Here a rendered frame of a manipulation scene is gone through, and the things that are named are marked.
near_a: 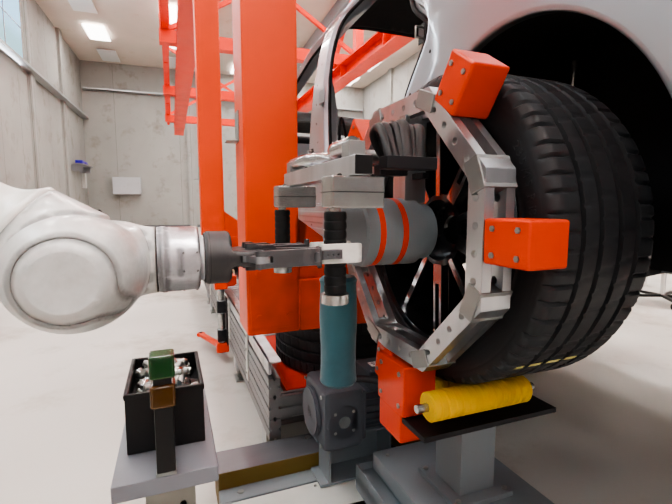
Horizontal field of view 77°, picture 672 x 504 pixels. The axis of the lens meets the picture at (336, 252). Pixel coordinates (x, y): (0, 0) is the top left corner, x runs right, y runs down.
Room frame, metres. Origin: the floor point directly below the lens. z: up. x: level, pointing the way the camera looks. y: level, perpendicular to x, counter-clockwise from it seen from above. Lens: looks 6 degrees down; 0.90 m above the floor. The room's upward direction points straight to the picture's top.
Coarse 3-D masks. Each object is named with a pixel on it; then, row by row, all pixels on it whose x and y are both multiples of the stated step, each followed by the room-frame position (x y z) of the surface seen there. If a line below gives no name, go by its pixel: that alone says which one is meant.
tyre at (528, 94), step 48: (528, 96) 0.72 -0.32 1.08; (576, 96) 0.78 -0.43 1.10; (528, 144) 0.67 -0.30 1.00; (576, 144) 0.68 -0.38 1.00; (624, 144) 0.72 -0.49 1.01; (528, 192) 0.67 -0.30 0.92; (576, 192) 0.64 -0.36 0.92; (624, 192) 0.68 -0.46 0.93; (576, 240) 0.63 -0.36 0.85; (624, 240) 0.67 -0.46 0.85; (384, 288) 1.11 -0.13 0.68; (528, 288) 0.66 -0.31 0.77; (576, 288) 0.65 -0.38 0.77; (624, 288) 0.69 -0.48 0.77; (528, 336) 0.67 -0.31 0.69; (576, 336) 0.70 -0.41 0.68
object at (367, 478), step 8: (360, 464) 1.13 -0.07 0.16; (368, 464) 1.14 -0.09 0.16; (360, 472) 1.10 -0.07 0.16; (368, 472) 1.12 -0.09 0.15; (376, 472) 1.12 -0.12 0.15; (360, 480) 1.10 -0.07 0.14; (368, 480) 1.06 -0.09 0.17; (376, 480) 1.09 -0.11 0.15; (360, 488) 1.10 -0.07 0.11; (368, 488) 1.05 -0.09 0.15; (376, 488) 1.06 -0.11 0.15; (384, 488) 1.06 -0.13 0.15; (368, 496) 1.05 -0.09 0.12; (376, 496) 1.01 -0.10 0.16; (384, 496) 1.02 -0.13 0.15; (392, 496) 1.02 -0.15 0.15
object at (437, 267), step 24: (432, 144) 1.06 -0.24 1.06; (456, 168) 1.16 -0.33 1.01; (432, 192) 0.98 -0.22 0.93; (456, 192) 0.87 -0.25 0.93; (456, 216) 0.87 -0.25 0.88; (456, 240) 0.87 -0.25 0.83; (408, 264) 1.15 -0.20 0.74; (432, 264) 1.17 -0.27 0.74; (456, 264) 0.87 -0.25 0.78; (408, 288) 1.10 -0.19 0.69; (432, 288) 1.12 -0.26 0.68; (456, 288) 1.15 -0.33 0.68; (408, 312) 1.03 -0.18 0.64; (432, 312) 1.04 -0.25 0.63
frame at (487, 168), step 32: (416, 96) 0.83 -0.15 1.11; (448, 128) 0.73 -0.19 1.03; (480, 128) 0.73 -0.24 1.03; (480, 160) 0.65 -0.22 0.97; (480, 192) 0.65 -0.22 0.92; (512, 192) 0.66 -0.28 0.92; (480, 224) 0.65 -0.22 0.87; (480, 256) 0.65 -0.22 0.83; (480, 288) 0.64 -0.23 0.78; (384, 320) 1.00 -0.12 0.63; (448, 320) 0.72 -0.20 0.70; (480, 320) 0.66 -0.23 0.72; (416, 352) 0.80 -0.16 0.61; (448, 352) 0.74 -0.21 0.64
